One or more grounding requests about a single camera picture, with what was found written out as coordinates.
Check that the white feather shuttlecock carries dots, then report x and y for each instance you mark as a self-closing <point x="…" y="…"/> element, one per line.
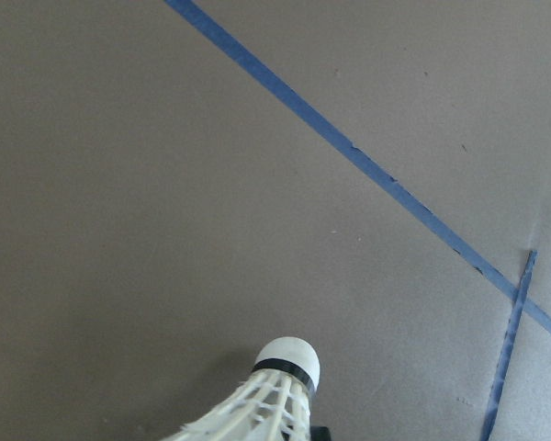
<point x="266" y="404"/>

